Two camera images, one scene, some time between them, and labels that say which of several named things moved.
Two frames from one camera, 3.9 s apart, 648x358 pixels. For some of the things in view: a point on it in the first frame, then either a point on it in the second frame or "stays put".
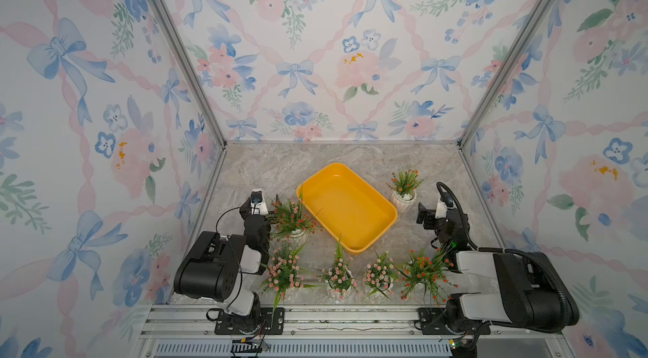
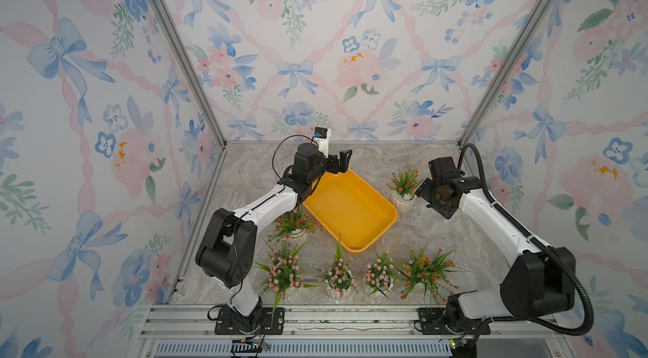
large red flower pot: [424, 274] stays put
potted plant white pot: [404, 184] stays put
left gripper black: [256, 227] to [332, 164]
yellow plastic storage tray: [347, 206] stays put
